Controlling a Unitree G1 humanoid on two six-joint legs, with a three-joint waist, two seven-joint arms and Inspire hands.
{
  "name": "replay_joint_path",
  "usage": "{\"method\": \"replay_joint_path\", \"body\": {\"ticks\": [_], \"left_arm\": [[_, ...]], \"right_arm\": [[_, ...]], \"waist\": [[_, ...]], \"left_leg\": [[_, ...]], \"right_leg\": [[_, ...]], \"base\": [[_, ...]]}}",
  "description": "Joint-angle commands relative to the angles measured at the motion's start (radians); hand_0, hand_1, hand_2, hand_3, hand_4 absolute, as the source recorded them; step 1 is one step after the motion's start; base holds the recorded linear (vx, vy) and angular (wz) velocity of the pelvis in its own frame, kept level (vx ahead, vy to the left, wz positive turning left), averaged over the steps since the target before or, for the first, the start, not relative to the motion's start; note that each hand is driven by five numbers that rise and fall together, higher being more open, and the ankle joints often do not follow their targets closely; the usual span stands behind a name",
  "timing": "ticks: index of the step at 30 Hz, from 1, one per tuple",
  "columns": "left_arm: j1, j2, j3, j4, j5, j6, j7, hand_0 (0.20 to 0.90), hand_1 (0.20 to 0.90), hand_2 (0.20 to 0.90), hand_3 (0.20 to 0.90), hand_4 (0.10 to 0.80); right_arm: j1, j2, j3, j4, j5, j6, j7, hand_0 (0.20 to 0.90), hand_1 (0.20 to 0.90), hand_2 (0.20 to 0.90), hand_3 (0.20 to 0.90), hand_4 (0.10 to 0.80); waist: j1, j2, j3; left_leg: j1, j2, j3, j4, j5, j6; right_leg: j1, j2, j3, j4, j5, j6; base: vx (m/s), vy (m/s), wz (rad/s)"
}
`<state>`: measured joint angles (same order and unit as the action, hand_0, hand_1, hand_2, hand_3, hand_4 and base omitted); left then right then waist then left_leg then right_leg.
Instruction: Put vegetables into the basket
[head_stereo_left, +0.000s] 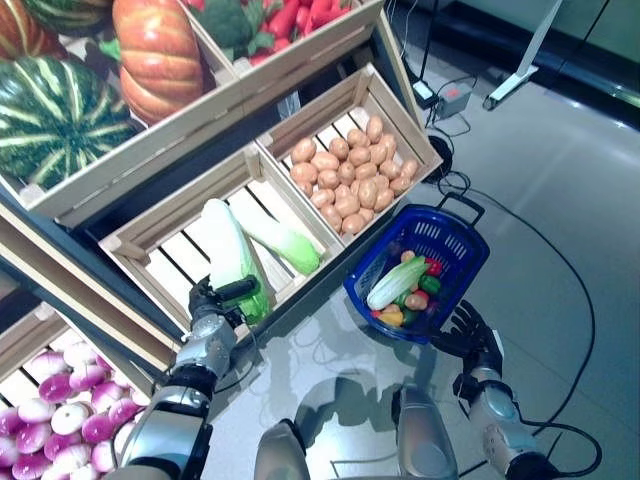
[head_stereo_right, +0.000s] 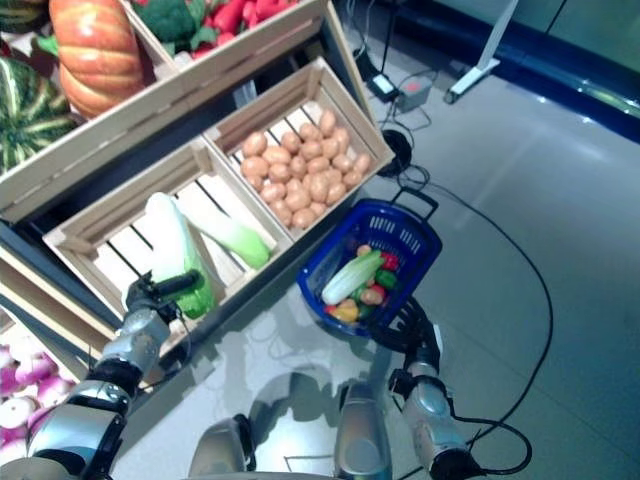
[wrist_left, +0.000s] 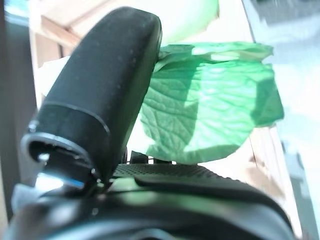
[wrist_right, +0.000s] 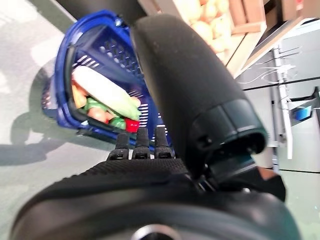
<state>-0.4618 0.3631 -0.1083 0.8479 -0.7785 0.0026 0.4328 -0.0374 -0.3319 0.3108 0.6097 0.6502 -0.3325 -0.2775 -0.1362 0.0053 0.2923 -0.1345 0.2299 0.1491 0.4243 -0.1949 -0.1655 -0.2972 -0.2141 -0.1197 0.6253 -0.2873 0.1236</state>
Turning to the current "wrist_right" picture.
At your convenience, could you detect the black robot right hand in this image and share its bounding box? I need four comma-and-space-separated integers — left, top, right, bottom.
9, 13, 301, 240

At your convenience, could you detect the blue plastic shopping basket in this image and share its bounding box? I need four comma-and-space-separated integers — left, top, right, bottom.
41, 9, 176, 153

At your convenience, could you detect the brown potato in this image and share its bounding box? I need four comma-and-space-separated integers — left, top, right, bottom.
199, 1, 218, 19
192, 21, 213, 41

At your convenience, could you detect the red bell pepper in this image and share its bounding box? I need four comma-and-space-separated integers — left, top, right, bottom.
124, 119, 140, 133

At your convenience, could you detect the napa cabbage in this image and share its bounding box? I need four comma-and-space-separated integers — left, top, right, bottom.
71, 65, 143, 121

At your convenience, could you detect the wooden crate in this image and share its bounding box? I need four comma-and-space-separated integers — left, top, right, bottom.
172, 0, 270, 66

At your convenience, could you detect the green bell pepper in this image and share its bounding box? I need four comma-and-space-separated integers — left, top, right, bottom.
83, 97, 112, 117

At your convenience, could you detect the orange carrot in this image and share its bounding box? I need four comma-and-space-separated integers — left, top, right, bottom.
71, 83, 90, 110

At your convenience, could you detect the white office desk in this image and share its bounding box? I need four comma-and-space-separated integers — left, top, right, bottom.
236, 14, 320, 173

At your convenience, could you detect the wooden display shelf frame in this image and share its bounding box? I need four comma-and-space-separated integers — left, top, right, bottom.
48, 0, 308, 76

